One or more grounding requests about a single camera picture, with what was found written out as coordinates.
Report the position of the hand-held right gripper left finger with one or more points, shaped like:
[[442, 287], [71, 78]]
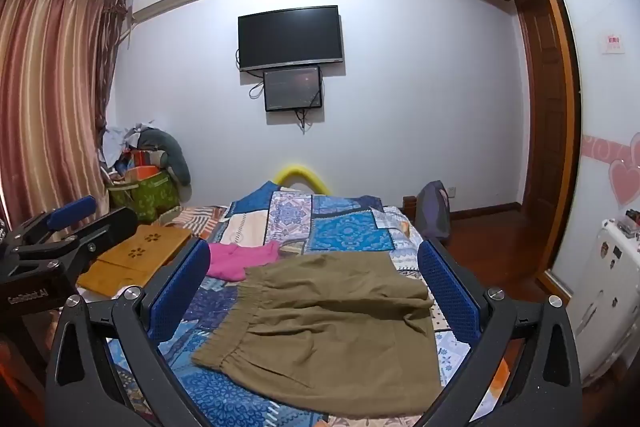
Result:
[[180, 292]]

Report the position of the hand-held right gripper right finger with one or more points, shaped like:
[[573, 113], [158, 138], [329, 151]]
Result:
[[450, 292]]

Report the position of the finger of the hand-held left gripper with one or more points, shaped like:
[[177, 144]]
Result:
[[72, 212], [107, 232]]

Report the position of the olive green pants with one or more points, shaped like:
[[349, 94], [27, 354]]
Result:
[[325, 332]]

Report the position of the wooden lap desk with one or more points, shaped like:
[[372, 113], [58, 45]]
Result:
[[135, 252]]

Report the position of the green patterned bag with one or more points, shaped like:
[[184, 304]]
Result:
[[150, 197]]

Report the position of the pink folded garment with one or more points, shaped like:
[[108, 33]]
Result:
[[235, 259]]

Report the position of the orange striped bedsheet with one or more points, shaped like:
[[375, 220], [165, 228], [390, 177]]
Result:
[[200, 218]]

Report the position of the grey backpack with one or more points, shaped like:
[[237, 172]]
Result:
[[432, 212]]

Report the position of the pile of clothes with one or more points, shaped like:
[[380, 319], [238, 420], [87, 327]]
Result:
[[120, 144]]

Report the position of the grey plush pillow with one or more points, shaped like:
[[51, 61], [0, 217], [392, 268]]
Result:
[[172, 152]]

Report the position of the blue patchwork blanket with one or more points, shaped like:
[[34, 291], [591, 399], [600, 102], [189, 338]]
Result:
[[345, 232]]

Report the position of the striped brown curtain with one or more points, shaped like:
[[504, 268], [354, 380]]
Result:
[[45, 82]]

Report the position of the white refrigerator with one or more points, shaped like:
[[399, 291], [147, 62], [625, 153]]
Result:
[[605, 297]]

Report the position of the yellow foam tube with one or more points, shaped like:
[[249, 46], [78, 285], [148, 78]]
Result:
[[300, 168]]

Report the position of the wooden door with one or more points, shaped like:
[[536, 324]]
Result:
[[542, 132]]

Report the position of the white wardrobe with pink hearts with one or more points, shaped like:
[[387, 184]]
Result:
[[590, 97]]

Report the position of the red and white sticker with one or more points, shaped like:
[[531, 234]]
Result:
[[613, 43]]

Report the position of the white wall socket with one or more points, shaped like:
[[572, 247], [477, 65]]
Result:
[[452, 192]]

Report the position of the small black wall monitor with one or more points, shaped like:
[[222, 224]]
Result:
[[292, 88]]

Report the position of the black wall television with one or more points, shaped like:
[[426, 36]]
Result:
[[290, 37]]

